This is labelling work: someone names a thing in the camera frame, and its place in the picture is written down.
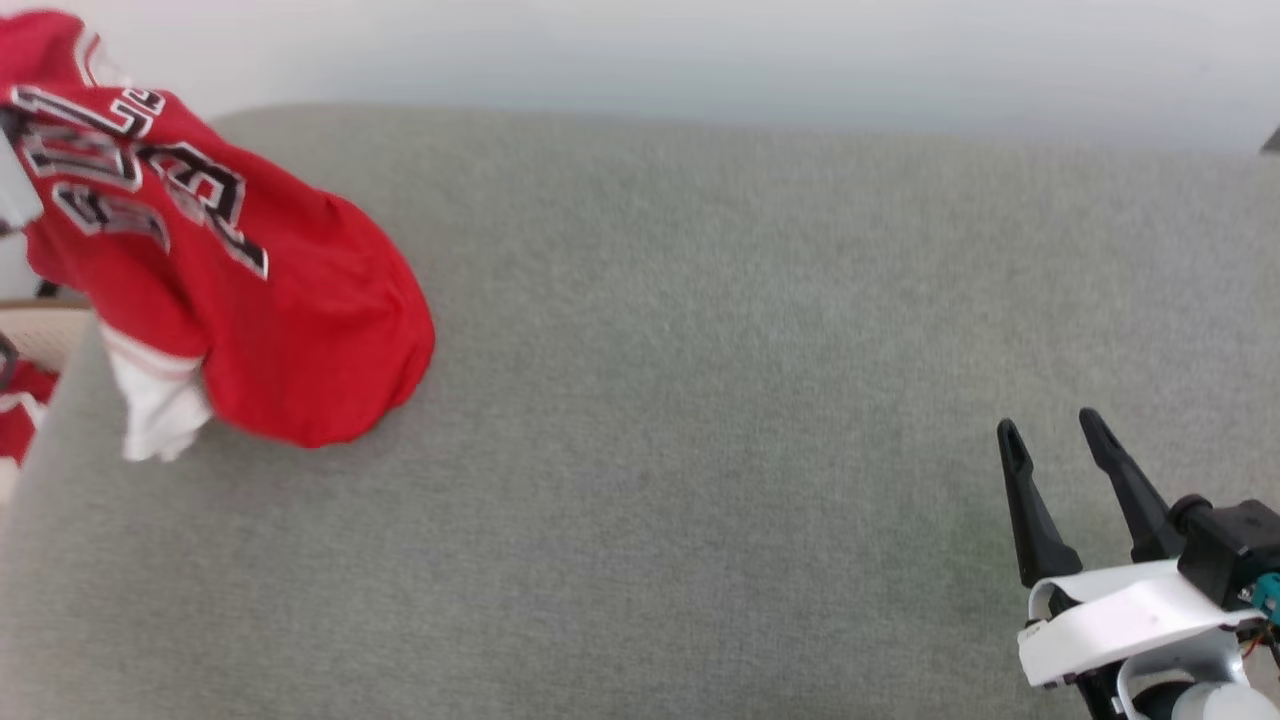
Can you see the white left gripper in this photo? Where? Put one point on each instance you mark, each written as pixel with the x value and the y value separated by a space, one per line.
pixel 14 190

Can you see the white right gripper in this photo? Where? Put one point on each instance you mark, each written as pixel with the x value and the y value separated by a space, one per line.
pixel 1120 620

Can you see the red basketball jersey white sleeves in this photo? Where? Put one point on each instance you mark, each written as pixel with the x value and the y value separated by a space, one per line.
pixel 300 330

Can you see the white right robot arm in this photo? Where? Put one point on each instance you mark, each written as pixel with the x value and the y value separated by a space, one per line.
pixel 1220 702

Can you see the red garment in basket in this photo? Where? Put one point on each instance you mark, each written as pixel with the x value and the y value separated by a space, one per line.
pixel 22 405

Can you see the beige laundry basket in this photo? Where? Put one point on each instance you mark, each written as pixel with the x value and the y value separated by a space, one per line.
pixel 40 335

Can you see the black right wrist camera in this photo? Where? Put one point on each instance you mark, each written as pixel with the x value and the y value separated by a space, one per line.
pixel 1235 545

